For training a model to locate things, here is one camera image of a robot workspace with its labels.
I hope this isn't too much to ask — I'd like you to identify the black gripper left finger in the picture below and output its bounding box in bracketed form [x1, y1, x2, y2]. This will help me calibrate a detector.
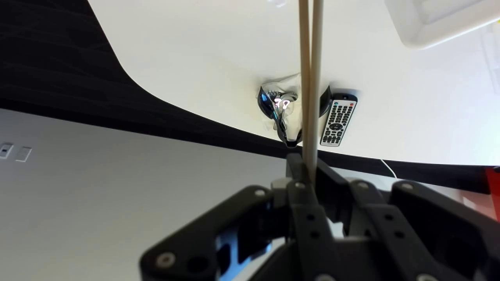
[138, 153, 335, 281]

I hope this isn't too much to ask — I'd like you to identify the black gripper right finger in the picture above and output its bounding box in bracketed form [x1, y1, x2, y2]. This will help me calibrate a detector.
[310, 155, 500, 281]

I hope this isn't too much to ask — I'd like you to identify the white wall outlet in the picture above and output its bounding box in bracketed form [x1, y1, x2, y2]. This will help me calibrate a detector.
[13, 145, 34, 164]
[0, 140, 13, 161]

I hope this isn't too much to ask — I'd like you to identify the white shallow tray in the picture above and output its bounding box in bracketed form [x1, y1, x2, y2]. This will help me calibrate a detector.
[382, 0, 500, 51]

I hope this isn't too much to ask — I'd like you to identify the red orange box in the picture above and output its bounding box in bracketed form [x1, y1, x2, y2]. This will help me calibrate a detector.
[482, 167, 500, 220]

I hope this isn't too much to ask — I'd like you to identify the thin pale wooden stick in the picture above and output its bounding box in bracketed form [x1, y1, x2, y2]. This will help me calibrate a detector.
[306, 0, 324, 173]
[298, 0, 315, 181]

